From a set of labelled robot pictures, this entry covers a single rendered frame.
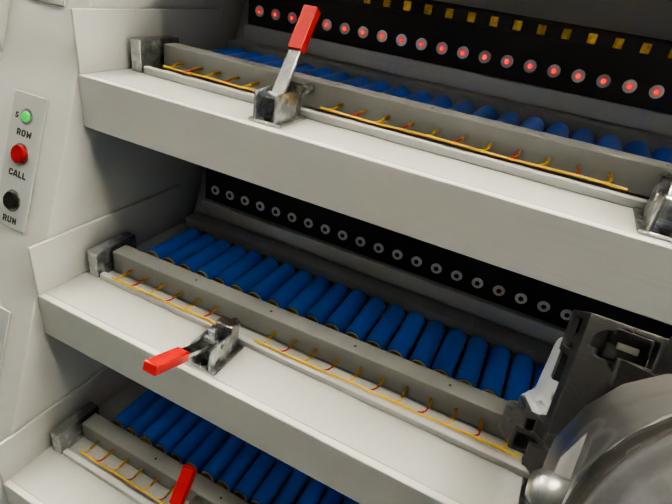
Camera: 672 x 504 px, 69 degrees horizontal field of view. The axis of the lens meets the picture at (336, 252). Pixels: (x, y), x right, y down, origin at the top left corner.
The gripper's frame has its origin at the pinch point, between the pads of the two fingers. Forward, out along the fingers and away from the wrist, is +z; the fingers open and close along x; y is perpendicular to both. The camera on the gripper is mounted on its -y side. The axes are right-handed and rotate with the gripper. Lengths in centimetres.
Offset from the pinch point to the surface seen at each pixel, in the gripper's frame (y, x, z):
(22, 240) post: -3.5, 47.6, -4.3
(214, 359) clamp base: -6.0, 25.7, -3.0
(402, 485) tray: -7.9, 8.8, -3.4
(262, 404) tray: -7.4, 20.5, -3.2
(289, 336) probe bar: -3.0, 22.2, 1.9
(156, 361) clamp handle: -5.7, 26.6, -9.2
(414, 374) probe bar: -1.7, 11.1, 1.9
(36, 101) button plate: 8.8, 48.6, -6.5
